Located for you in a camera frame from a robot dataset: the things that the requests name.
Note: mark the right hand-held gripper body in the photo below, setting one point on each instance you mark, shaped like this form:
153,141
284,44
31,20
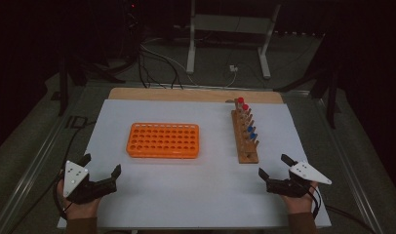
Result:
293,187

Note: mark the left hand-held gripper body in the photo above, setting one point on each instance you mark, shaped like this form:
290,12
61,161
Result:
76,182

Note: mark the wooden test tube rack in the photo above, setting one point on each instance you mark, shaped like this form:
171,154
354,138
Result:
248,152

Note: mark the blue-capped test tube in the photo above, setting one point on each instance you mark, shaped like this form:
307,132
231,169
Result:
250,129
253,136

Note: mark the clear-capped test tube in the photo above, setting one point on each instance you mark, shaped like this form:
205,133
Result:
250,121
247,114

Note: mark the orange plastic test tube rack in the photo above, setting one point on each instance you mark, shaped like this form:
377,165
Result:
162,140

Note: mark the person's right hand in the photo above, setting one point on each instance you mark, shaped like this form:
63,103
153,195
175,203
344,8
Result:
300,204

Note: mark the person's left hand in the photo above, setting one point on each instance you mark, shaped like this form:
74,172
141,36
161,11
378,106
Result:
82,210

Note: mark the white table mat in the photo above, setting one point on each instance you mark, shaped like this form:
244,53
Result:
192,188

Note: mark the black tripod stand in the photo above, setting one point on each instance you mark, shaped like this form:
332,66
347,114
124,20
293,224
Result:
63,81
331,91

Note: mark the white plug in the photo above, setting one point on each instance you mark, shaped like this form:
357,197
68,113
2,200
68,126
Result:
233,68

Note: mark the dark equipment tower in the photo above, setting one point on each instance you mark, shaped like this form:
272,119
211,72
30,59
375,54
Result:
131,29

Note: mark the grey metal stand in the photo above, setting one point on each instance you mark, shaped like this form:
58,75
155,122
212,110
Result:
231,23

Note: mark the aluminium floor rail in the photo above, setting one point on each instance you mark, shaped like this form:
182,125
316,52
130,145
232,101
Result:
348,169
27,182

